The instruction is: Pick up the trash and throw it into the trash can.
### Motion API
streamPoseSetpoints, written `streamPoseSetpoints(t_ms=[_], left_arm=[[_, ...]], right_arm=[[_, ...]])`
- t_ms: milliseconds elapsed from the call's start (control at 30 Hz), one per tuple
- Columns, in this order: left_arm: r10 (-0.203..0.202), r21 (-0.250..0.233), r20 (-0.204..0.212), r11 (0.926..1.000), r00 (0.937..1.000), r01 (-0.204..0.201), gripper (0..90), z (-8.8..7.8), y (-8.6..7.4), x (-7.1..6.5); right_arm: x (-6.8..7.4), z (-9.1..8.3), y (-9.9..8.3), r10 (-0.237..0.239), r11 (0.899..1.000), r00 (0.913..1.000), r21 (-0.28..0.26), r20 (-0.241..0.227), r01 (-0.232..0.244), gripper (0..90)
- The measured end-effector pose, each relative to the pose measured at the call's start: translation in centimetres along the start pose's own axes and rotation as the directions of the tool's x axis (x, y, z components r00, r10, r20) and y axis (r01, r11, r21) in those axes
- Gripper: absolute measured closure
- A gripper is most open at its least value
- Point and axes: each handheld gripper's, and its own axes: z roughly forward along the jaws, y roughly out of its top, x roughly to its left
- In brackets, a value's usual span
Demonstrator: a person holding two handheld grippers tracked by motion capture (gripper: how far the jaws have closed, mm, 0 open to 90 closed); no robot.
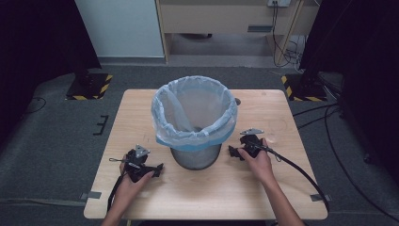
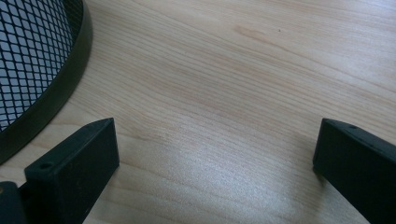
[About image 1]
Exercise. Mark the dark curtain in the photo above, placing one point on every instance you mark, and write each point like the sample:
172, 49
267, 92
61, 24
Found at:
37, 47
360, 47

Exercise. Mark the translucent pale blue trash bag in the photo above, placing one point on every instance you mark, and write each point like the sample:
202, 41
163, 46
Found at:
194, 113

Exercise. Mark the person's left hand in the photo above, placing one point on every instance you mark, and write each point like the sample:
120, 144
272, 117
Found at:
131, 190

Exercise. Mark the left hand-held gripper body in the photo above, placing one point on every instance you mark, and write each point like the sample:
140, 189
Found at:
135, 163

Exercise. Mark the black stand base striped edge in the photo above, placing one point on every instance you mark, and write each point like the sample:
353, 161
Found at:
89, 86
302, 88

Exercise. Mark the grey round trash can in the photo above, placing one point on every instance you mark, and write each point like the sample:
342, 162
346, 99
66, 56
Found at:
196, 158

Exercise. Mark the grey tape strip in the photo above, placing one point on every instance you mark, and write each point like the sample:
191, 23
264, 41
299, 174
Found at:
320, 197
91, 195

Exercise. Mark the grey power strip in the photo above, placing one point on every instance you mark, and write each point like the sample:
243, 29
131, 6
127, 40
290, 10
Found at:
278, 2

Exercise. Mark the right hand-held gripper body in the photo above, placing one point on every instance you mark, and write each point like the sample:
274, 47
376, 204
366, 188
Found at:
251, 142

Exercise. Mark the person's right hand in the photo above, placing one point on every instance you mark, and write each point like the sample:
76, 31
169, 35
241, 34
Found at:
260, 166

